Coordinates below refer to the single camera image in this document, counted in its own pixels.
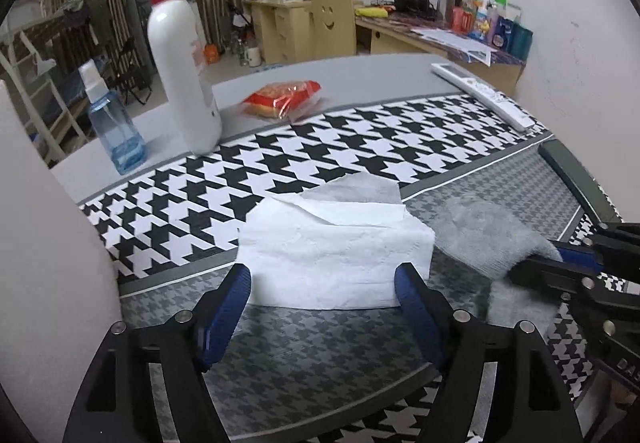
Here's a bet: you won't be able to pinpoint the white pump bottle red cap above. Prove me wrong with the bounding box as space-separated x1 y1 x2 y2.
124 0 223 154

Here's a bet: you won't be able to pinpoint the white foam box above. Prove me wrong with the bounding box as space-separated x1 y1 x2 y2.
0 78 122 441

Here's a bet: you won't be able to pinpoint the wooden desk with patterned cloth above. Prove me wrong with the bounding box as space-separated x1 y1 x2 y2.
354 5 528 96

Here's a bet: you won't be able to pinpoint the cluster of desk toiletry bottles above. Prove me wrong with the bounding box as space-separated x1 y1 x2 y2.
450 0 534 56

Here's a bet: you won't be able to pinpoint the grey fuzzy sock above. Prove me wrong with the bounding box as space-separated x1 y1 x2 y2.
430 195 566 340

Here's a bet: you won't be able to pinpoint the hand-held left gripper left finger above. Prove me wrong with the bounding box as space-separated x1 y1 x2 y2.
62 263 252 443

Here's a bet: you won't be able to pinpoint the printed paper sheets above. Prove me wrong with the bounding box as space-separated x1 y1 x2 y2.
410 28 496 66

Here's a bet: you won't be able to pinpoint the black folding chair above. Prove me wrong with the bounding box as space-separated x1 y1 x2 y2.
107 38 152 106

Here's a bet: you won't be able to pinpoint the houndstooth table mat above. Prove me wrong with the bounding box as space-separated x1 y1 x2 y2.
77 93 621 443

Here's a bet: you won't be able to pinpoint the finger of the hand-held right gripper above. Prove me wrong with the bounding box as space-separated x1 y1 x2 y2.
552 221 640 275
510 257 640 311

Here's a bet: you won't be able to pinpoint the red snack packet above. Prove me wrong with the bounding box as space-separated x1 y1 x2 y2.
239 79 323 124

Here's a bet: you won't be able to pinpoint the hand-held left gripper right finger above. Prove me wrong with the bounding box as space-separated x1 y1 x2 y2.
394 263 583 443

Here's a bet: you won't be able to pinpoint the hanging dark clothes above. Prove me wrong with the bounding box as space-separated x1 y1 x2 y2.
60 0 114 54

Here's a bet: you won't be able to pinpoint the wooden smiley chair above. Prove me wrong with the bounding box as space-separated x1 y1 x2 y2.
310 0 357 60

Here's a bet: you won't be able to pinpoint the white metal bunk bed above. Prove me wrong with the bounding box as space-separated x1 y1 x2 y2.
0 0 113 168

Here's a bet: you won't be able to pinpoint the light wooden desk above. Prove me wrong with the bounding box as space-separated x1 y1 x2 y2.
242 0 314 66

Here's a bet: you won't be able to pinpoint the black headphones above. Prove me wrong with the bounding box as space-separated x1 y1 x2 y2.
392 0 436 18

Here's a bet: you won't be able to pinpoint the blue spray bottle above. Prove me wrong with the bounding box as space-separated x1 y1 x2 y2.
79 60 147 175

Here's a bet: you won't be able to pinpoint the white tissue paper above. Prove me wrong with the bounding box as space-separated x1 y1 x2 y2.
237 173 436 310

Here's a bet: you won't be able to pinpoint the white remote control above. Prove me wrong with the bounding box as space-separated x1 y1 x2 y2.
431 63 536 132

